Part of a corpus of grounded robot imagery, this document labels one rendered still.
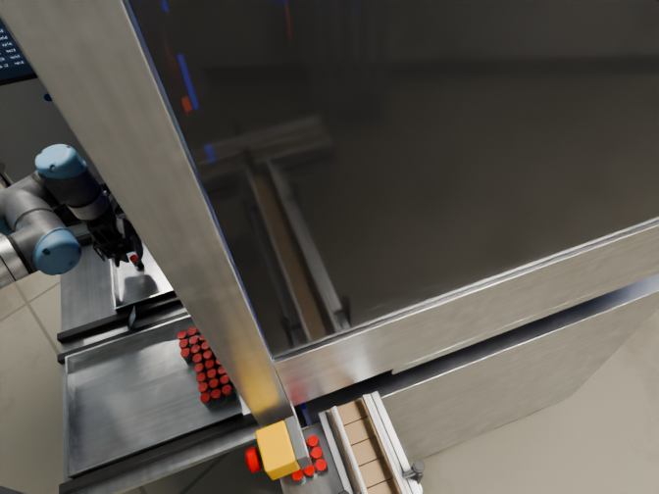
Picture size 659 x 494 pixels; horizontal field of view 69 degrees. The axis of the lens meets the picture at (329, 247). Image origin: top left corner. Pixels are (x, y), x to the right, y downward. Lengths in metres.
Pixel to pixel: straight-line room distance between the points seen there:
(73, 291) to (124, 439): 0.43
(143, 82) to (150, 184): 0.09
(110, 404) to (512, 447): 1.39
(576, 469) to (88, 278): 1.69
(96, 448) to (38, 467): 1.13
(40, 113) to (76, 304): 0.57
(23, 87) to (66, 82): 1.21
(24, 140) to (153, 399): 0.89
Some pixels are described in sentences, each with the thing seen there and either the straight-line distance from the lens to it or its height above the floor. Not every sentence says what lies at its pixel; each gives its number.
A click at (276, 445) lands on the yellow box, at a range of 0.88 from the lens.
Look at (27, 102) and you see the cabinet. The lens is 1.59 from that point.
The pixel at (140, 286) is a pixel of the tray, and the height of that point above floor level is 0.88.
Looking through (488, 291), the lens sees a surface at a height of 1.19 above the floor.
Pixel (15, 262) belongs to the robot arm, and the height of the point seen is 1.26.
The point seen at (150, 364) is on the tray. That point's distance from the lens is 1.17.
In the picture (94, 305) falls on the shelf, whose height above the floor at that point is 0.88.
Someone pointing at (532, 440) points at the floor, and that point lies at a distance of 2.02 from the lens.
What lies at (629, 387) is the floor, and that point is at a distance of 2.23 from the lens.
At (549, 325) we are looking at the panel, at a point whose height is 0.88.
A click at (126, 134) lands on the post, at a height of 1.65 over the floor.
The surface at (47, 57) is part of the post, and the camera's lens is 0.35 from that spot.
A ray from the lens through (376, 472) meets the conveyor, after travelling 0.96.
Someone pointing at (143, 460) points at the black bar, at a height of 0.90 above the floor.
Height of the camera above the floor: 1.87
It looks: 54 degrees down
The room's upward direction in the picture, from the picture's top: 7 degrees counter-clockwise
